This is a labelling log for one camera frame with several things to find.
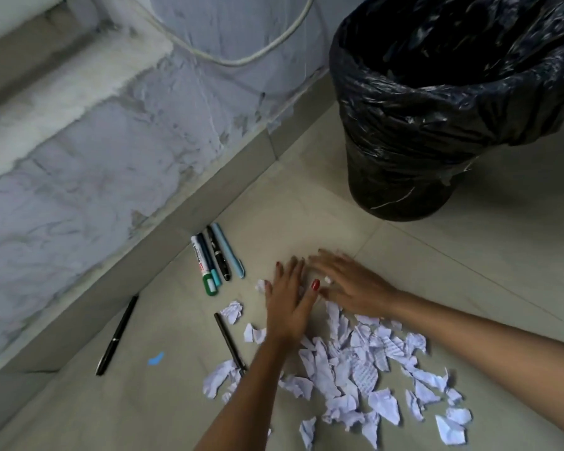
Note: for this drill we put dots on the person's right hand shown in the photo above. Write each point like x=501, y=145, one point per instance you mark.
x=357, y=291

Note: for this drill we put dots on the person's left hand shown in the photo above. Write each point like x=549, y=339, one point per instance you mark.
x=285, y=314

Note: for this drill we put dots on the person's right fingers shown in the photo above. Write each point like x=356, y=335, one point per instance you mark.
x=331, y=265

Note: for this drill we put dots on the person's left thumb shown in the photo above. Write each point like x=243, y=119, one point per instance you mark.
x=313, y=292

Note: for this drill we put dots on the person's right forearm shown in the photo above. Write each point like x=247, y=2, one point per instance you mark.
x=489, y=356

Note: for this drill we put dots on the person's left forearm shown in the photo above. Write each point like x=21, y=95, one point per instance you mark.
x=244, y=399

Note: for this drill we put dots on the pile of torn paper pieces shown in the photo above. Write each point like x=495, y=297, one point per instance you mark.
x=357, y=371

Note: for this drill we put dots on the light blue pen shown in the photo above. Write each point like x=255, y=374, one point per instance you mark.
x=229, y=252

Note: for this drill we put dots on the slim black pen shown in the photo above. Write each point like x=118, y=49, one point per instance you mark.
x=228, y=340
x=117, y=334

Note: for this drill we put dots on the glossy black pen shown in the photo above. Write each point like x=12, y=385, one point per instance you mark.
x=220, y=258

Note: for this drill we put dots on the black round trash bin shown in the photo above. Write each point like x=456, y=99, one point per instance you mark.
x=399, y=187

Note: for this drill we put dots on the dark pen with teal cap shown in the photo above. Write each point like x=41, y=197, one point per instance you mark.
x=208, y=262

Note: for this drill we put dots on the white marker with green cap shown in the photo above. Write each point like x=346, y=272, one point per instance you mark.
x=202, y=263

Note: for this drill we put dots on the small blue scrap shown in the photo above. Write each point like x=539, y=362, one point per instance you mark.
x=156, y=358

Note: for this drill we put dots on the black plastic trash bag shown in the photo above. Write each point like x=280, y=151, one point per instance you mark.
x=451, y=79

